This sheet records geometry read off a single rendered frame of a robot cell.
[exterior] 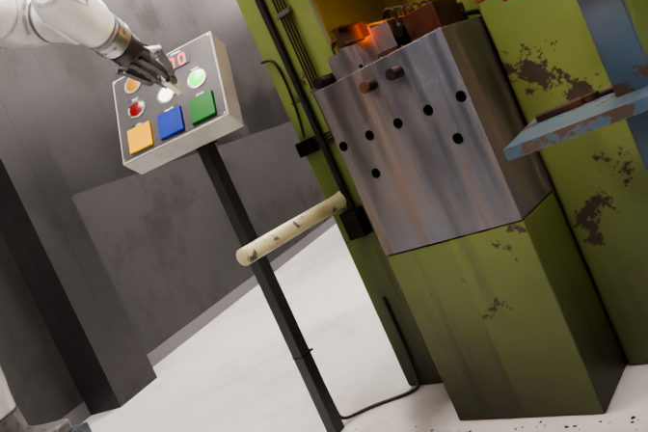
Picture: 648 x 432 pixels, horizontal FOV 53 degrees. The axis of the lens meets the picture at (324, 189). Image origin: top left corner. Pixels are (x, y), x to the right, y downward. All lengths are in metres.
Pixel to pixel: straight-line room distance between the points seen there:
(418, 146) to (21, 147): 2.51
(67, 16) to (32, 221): 2.20
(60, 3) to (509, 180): 0.97
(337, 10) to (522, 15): 0.56
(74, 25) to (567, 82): 1.05
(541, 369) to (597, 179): 0.45
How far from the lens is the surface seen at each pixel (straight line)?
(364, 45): 1.60
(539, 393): 1.66
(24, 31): 1.50
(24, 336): 3.60
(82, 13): 1.41
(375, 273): 1.97
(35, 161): 3.66
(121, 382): 3.61
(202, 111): 1.75
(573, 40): 1.55
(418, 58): 1.47
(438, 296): 1.64
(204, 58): 1.84
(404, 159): 1.54
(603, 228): 1.64
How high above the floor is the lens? 0.80
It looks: 4 degrees down
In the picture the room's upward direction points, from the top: 24 degrees counter-clockwise
